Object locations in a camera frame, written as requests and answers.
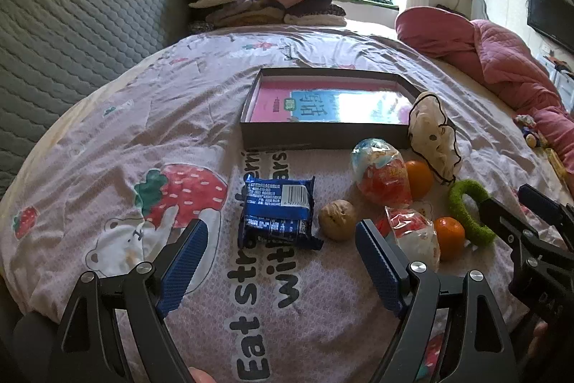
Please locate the small colourful toy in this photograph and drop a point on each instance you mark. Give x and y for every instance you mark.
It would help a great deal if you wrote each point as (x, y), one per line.
(527, 131)

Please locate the plastic-wrapped snack cup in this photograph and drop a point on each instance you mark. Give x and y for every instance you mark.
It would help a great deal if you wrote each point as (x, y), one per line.
(415, 232)
(381, 176)

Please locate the grey quilted headboard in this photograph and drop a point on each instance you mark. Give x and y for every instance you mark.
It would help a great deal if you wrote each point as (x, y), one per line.
(67, 42)

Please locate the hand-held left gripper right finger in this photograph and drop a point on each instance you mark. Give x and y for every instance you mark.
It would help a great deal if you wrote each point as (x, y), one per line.
(379, 262)

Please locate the grey cardboard box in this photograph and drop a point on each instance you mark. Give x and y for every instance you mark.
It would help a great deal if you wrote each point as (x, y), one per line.
(314, 136)

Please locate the blue snack packet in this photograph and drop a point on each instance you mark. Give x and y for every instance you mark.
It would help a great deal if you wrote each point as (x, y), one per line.
(278, 208)

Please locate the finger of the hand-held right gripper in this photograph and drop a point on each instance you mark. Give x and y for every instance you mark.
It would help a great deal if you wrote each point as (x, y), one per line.
(542, 203)
(506, 217)

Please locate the white storage cabinet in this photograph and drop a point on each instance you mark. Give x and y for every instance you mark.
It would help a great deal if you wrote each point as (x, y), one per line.
(563, 82)

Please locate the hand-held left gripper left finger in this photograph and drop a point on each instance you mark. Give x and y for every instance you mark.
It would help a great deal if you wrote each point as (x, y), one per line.
(184, 271)

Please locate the black television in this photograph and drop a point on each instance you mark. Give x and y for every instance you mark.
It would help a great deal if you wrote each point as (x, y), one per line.
(547, 17)

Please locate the white plush toy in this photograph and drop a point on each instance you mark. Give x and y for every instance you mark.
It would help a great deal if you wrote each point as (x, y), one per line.
(432, 140)

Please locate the person's right hand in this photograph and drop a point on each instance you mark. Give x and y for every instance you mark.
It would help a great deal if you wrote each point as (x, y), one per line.
(538, 340)

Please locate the pink quilt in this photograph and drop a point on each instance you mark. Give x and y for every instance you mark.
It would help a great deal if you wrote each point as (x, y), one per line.
(493, 51)

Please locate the pink and blue book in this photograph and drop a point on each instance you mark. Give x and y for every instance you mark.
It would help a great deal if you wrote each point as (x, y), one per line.
(278, 105)

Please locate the strawberry printed bed sheet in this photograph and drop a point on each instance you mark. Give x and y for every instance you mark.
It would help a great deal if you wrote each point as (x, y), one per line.
(134, 131)

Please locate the orange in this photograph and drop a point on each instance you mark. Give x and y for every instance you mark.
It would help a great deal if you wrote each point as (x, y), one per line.
(450, 237)
(421, 181)

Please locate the walnut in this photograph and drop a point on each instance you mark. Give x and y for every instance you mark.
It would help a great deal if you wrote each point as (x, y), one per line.
(338, 219)

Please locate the person's left hand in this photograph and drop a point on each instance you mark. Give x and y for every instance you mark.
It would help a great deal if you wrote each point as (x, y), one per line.
(204, 376)

